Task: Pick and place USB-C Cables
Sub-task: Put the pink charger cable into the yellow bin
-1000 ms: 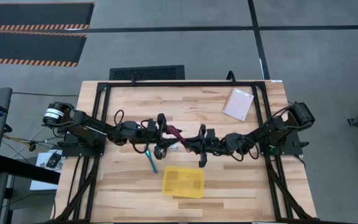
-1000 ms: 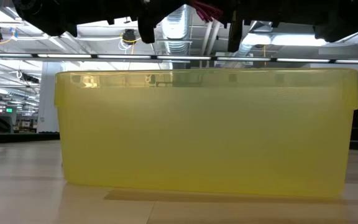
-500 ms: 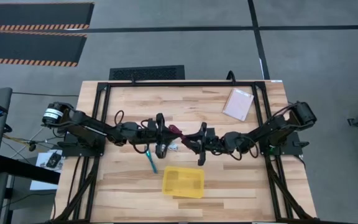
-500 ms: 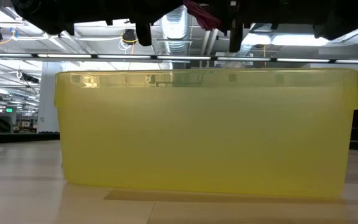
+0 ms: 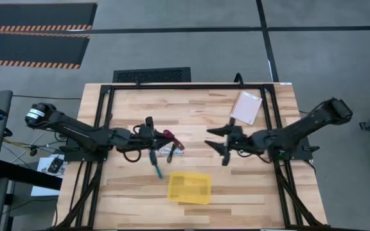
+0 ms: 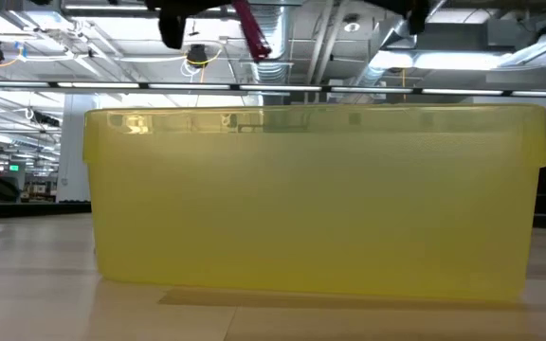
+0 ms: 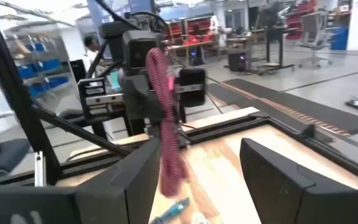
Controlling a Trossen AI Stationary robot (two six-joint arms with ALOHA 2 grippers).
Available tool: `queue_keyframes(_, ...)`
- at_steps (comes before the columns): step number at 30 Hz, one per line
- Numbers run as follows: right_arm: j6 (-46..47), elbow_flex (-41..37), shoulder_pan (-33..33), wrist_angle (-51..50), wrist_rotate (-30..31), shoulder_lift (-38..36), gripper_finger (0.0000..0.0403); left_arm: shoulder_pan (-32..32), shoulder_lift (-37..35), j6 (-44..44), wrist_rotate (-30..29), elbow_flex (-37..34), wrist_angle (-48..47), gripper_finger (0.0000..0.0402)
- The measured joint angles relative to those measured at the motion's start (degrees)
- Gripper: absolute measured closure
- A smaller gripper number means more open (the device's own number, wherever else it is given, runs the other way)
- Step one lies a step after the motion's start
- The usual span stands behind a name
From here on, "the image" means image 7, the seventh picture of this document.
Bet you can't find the wooden workbench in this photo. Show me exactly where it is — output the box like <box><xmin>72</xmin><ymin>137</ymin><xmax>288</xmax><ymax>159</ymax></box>
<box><xmin>168</xmin><ymin>39</ymin><xmax>225</xmax><ymax>67</ymax></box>

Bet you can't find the pink braided USB-C cable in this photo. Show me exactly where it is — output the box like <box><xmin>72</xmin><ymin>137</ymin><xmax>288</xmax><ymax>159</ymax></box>
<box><xmin>145</xmin><ymin>47</ymin><xmax>188</xmax><ymax>198</ymax></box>

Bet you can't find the blue braided USB-C cable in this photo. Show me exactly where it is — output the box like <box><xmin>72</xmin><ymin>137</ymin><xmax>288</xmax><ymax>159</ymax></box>
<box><xmin>149</xmin><ymin>197</ymin><xmax>191</xmax><ymax>224</ymax></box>

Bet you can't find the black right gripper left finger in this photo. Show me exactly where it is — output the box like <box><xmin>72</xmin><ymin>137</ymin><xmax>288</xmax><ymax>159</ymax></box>
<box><xmin>0</xmin><ymin>136</ymin><xmax>161</xmax><ymax>224</ymax></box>

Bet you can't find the thin black cable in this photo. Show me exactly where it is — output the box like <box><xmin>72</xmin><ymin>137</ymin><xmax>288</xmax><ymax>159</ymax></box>
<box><xmin>204</xmin><ymin>76</ymin><xmax>224</xmax><ymax>115</ymax></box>

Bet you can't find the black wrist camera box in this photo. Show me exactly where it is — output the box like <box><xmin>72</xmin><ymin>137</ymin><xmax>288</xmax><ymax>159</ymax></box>
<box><xmin>122</xmin><ymin>29</ymin><xmax>165</xmax><ymax>76</ymax></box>

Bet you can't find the dark padded chair seat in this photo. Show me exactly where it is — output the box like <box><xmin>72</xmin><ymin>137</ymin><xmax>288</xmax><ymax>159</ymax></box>
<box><xmin>0</xmin><ymin>138</ymin><xmax>31</xmax><ymax>180</ymax></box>

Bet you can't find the black computer tower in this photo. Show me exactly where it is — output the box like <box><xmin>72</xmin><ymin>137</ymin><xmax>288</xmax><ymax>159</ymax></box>
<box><xmin>227</xmin><ymin>49</ymin><xmax>248</xmax><ymax>73</ymax></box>

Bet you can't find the blue plastic barrel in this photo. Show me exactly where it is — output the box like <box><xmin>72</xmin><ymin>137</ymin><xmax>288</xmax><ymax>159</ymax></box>
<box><xmin>330</xmin><ymin>27</ymin><xmax>350</xmax><ymax>51</ymax></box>

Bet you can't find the grey office chair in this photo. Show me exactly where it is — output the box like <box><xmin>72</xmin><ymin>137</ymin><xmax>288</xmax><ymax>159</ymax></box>
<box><xmin>297</xmin><ymin>11</ymin><xmax>334</xmax><ymax>69</ymax></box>

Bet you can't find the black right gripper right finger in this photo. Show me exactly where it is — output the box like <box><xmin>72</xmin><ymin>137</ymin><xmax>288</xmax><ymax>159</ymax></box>
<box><xmin>239</xmin><ymin>138</ymin><xmax>358</xmax><ymax>224</ymax></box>

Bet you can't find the shelf with blue bins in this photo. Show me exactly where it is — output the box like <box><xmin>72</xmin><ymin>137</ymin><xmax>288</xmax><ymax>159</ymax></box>
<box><xmin>4</xmin><ymin>29</ymin><xmax>73</xmax><ymax>99</ymax></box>

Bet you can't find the person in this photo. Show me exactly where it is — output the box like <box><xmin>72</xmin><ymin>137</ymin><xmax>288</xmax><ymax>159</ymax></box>
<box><xmin>83</xmin><ymin>35</ymin><xmax>106</xmax><ymax>77</ymax></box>

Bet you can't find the silver aluminium bracket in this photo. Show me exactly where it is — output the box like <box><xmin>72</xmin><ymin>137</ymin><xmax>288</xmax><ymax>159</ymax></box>
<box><xmin>34</xmin><ymin>151</ymin><xmax>47</xmax><ymax>187</ymax></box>

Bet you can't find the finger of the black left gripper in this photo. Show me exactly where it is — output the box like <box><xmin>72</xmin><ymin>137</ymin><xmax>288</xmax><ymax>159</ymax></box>
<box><xmin>122</xmin><ymin>75</ymin><xmax>144</xmax><ymax>125</ymax></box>
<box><xmin>143</xmin><ymin>75</ymin><xmax>163</xmax><ymax>124</ymax></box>

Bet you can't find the red storage bin rack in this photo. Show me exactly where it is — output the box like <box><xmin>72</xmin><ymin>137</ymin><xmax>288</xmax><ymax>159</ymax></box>
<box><xmin>285</xmin><ymin>0</ymin><xmax>318</xmax><ymax>40</ymax></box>
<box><xmin>166</xmin><ymin>16</ymin><xmax>219</xmax><ymax>44</ymax></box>

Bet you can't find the black standing desk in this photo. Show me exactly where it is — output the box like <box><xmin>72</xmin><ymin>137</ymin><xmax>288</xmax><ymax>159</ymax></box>
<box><xmin>250</xmin><ymin>26</ymin><xmax>295</xmax><ymax>75</ymax></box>

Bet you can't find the black aluminium rig frame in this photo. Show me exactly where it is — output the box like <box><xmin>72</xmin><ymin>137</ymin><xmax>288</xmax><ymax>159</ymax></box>
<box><xmin>0</xmin><ymin>0</ymin><xmax>358</xmax><ymax>189</ymax></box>

